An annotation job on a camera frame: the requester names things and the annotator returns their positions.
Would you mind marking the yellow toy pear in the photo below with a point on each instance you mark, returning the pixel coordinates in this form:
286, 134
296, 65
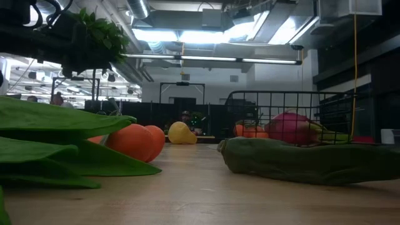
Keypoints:
181, 134

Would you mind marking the orange tangerine cluster with leaves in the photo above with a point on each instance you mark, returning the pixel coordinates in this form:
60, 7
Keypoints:
257, 132
131, 140

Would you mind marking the pink toy dragon fruit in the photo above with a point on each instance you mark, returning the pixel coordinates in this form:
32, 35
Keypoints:
290, 128

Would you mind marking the purple eggplant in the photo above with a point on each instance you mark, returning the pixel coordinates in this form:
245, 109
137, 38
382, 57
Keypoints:
297, 162

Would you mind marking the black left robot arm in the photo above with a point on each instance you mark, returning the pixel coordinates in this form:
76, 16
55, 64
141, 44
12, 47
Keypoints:
25, 40

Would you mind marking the person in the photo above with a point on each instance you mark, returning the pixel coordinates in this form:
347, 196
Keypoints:
32, 99
58, 100
186, 116

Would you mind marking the round grey placemat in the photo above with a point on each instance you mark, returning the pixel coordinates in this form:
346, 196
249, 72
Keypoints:
215, 146

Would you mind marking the long fluorescent light fixture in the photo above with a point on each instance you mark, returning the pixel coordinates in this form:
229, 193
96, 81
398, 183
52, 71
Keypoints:
212, 58

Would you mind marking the black partition panels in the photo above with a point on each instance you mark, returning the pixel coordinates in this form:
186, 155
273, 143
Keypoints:
140, 115

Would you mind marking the green artificial plant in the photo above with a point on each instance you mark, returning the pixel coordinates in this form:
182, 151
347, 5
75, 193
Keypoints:
100, 34

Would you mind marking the black gantry frame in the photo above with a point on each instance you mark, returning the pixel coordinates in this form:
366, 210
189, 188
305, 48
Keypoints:
182, 83

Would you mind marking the silver ventilation duct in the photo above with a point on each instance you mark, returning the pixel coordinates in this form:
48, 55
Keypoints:
139, 7

